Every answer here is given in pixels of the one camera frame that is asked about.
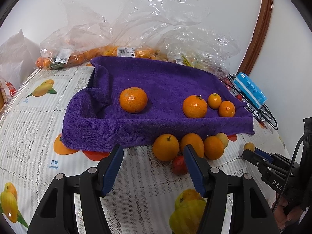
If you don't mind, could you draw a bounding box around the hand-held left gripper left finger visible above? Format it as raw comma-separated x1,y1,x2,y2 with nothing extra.
26,144,125,234

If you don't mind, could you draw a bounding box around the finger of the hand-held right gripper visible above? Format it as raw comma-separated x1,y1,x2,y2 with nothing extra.
255,148,293,168
242,149,278,173

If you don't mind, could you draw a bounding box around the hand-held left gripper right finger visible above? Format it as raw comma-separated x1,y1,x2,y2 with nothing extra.
183,144,281,234

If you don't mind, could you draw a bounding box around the small red apple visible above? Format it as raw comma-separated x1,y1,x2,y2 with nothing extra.
171,155,190,175

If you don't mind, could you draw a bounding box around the round orange kumquat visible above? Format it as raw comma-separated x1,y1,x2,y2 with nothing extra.
203,136,225,160

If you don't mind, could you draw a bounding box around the oval orange kumquat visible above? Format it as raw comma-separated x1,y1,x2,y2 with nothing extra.
180,133,205,159

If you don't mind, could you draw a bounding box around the round orange with stem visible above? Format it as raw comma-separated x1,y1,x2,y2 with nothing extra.
152,134,180,162

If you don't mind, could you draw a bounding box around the small round orange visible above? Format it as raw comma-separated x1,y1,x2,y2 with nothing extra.
219,101,236,117

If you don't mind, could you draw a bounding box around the large tangerine with stem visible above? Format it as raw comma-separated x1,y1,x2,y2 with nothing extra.
183,95,208,119

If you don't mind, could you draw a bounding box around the small glossy kumquat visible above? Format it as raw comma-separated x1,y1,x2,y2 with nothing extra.
208,93,222,109

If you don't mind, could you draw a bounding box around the large dimpled tangerine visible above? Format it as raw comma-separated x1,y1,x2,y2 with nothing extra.
119,87,148,114

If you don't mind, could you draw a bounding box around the purple towel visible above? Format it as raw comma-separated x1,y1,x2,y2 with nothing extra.
61,56,255,153

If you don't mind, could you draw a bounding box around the person's right hand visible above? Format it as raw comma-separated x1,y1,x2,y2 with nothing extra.
274,196,304,231

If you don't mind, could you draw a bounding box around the blue tissue box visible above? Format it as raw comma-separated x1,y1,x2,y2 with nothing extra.
233,72,268,108

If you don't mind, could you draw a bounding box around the clear bag of red fruit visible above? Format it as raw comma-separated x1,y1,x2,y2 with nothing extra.
219,74,238,93

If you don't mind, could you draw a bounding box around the fruit print tablecloth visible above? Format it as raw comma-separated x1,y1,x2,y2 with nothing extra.
0,63,287,234

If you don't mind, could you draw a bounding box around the clear bag of yellow fruit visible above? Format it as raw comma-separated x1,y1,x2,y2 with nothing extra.
156,27,242,78

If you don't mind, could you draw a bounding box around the clear bag of tangerines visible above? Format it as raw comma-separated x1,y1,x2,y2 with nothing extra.
36,0,115,71

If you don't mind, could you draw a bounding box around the clear bag of kumquats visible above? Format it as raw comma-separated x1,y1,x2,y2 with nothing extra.
97,0,210,59

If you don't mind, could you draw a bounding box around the red print plastic bag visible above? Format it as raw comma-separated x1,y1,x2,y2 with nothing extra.
0,77,17,106

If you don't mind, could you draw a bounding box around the white plastic bag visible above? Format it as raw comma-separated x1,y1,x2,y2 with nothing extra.
0,29,41,88

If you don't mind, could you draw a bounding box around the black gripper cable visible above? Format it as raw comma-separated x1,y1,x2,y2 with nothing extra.
272,133,309,212

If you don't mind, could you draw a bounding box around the brown wooden door frame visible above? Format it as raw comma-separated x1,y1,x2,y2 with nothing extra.
238,0,275,76

